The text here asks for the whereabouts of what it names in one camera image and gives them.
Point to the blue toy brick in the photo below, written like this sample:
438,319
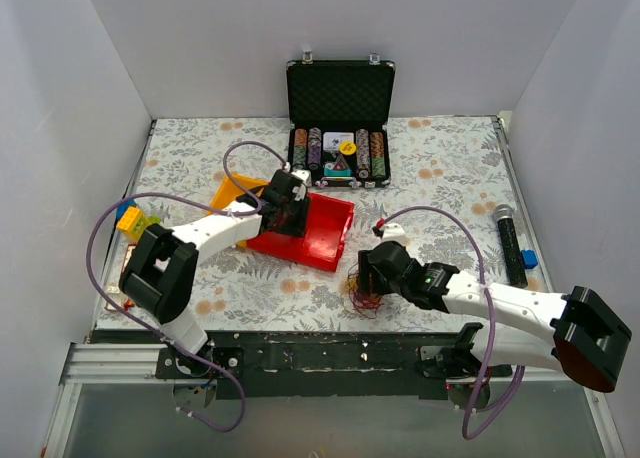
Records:
121,210
529,259

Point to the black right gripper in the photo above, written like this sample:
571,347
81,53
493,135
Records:
370,274

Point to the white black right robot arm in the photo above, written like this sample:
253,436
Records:
576,333

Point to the blue toy brick right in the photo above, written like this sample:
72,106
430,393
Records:
529,259

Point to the yellow plastic bin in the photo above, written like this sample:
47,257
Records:
228,192

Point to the red plastic bin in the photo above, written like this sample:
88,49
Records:
322,245

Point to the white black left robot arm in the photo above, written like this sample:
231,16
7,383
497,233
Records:
160,273

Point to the blue toy brick left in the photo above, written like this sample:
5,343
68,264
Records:
121,210

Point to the black handheld microphone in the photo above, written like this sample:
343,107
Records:
514,264

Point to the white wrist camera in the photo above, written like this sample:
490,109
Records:
393,232
302,179

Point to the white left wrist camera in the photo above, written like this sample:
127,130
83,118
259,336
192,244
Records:
302,179

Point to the floral table mat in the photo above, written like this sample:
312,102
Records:
447,176

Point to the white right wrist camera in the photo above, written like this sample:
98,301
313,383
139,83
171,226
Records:
393,232

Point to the aluminium frame rail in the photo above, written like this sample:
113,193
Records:
110,364

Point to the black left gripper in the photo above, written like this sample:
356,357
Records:
295,217

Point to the black poker chip case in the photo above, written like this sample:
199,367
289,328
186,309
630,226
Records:
338,115

